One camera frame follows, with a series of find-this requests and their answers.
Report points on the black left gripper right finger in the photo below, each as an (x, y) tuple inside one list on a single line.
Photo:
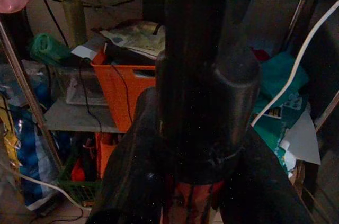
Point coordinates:
[(259, 195)]

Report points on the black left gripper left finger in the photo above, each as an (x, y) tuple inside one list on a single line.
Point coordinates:
[(132, 168)]

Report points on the green plastic crate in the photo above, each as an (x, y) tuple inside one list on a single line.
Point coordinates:
[(79, 187)]

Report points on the white paper sheet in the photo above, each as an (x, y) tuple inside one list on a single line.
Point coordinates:
[(304, 142)]

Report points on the grey metal shelf rack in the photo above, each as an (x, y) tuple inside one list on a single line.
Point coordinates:
[(79, 118)]

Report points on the orange plastic basket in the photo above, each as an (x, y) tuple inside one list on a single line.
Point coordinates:
[(119, 89)]

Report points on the clear plastic box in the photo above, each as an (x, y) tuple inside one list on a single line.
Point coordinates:
[(79, 89)]

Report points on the blue plastic bag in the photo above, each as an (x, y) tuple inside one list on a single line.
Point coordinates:
[(31, 155)]

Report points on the teal cloth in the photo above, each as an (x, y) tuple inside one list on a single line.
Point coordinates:
[(280, 75)]

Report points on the yellow plastic bag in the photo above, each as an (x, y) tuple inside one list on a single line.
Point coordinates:
[(9, 139)]

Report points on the printed paper bag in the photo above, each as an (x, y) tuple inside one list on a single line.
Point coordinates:
[(135, 38)]

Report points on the red cloth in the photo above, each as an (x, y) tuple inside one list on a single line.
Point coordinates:
[(260, 54)]

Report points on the green plastic bag roll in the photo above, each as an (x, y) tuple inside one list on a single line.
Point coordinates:
[(45, 48)]

